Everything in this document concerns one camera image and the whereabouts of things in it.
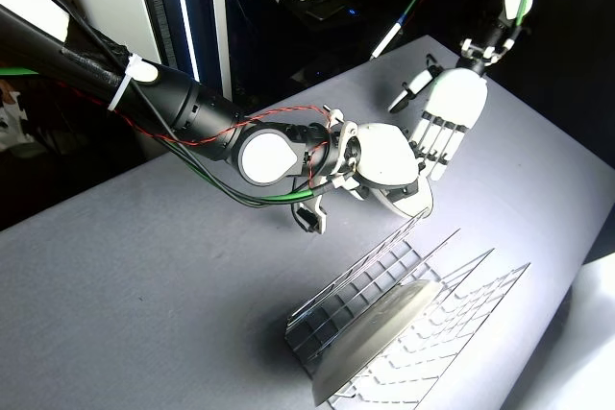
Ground bright white panel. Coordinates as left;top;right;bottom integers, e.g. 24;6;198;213
576;251;615;410

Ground grey table cloth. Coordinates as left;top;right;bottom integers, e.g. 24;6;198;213
0;35;615;410

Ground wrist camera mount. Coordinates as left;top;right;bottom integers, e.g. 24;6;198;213
290;201;329;235

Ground red twisted cable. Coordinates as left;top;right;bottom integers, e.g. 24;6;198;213
108;105;345;185

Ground green cable with white plug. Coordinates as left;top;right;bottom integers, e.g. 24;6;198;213
370;0;463;60

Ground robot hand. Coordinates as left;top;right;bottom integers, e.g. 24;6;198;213
353;122;429;205
387;55;490;181

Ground black device with blue light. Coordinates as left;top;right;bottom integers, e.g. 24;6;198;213
300;0;361;22

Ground wire dish rack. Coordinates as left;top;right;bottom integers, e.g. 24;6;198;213
285;210;532;410

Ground white round plate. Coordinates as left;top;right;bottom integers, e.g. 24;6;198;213
373;173;434;222
310;278;443;406

